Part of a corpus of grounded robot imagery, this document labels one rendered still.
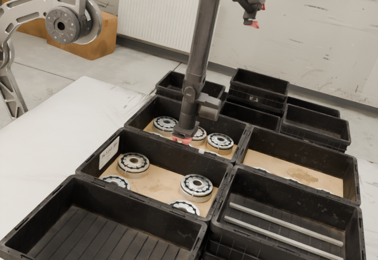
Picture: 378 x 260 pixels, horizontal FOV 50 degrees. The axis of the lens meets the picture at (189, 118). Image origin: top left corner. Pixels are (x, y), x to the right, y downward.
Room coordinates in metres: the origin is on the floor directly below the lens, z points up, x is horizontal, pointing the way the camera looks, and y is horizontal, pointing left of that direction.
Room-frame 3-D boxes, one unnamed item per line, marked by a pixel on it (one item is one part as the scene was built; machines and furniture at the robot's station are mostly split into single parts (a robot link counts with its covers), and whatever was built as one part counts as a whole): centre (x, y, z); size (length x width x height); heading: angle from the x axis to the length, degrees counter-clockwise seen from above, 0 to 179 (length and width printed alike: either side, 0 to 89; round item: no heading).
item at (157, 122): (1.37, 0.08, 0.86); 0.10 x 0.10 x 0.01
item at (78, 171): (0.98, 0.06, 0.92); 0.40 x 0.30 x 0.02; 77
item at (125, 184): (0.94, 0.18, 0.86); 0.10 x 0.10 x 0.01
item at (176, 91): (2.36, 0.02, 0.37); 0.40 x 0.30 x 0.45; 79
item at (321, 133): (2.21, -0.76, 0.37); 0.40 x 0.30 x 0.45; 79
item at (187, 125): (1.20, 0.00, 0.98); 0.10 x 0.07 x 0.07; 166
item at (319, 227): (0.89, -0.33, 0.87); 0.40 x 0.30 x 0.11; 77
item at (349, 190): (1.18, -0.40, 0.87); 0.40 x 0.30 x 0.11; 77
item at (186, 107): (1.20, 0.00, 1.04); 0.07 x 0.06 x 0.07; 79
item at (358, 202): (1.18, -0.40, 0.92); 0.40 x 0.30 x 0.02; 77
